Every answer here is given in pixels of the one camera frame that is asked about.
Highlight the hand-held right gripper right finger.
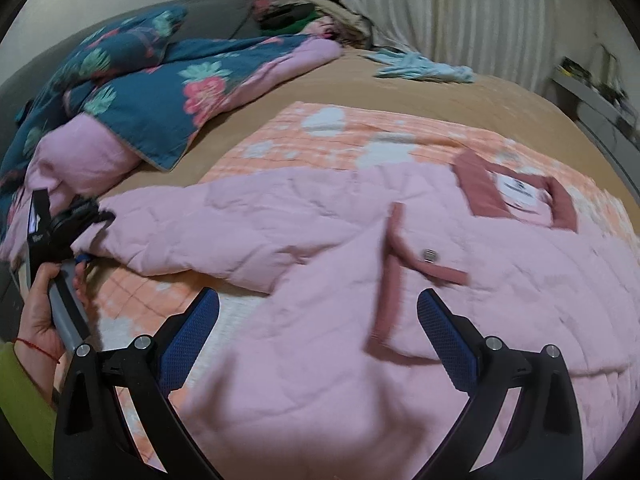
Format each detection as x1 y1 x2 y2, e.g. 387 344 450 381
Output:
416 288 584 480

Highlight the pile of mixed clothes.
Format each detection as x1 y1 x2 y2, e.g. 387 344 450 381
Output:
250 0 381 51

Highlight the grey headboard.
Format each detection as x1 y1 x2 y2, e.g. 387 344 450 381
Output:
0 0 261 106

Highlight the light blue cloth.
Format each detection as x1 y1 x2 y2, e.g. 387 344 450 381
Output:
362 47 476 85

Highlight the person's left forearm green sleeve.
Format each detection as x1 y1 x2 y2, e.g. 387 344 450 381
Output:
0 341 60 478

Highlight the person's left hand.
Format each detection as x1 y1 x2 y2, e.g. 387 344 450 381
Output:
15 260 92 363

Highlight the grey cabinet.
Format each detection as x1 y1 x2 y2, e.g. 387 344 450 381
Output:
550 55 640 161

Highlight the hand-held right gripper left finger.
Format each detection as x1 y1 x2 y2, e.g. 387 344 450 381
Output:
52 287 223 480

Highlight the tan bed sheet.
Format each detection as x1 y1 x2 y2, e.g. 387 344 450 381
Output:
90 47 596 201

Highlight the orange white checked blanket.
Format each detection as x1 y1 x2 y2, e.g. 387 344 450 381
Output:
85 101 640 466

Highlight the teal floral quilt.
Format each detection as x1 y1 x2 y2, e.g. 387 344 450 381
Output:
0 5 346 261

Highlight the white pleated curtain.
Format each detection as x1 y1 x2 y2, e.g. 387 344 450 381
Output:
342 0 561 96

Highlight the pink quilted jacket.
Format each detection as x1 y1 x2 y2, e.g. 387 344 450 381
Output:
70 150 640 480

